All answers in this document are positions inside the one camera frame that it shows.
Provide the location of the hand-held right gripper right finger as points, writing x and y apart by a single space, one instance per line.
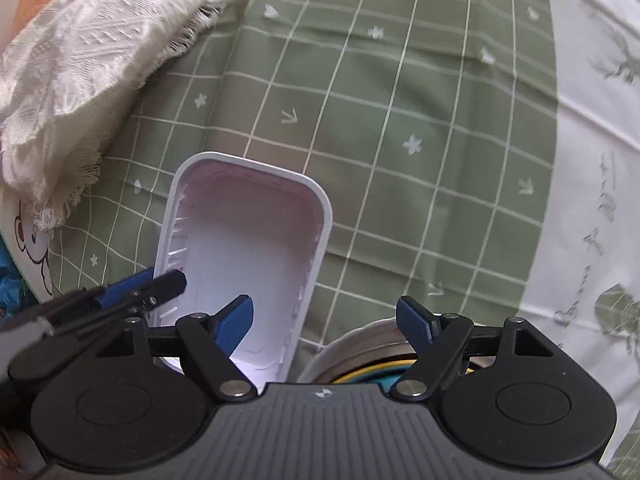
415 325

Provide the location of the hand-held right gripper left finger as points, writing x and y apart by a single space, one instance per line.
234 327

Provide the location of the white rectangular plastic container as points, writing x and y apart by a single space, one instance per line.
240 240

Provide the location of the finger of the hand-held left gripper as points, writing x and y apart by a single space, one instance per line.
125 287
167 287

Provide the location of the white bear print pillow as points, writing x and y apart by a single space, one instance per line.
27 245

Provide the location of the white fringed cloth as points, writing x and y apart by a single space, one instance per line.
90 60

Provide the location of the green checked printed bedsheet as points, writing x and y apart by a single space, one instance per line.
400 135

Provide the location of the white round bowl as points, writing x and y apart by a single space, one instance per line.
350 355

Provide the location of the blue patterned cloth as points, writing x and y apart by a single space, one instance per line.
10 280

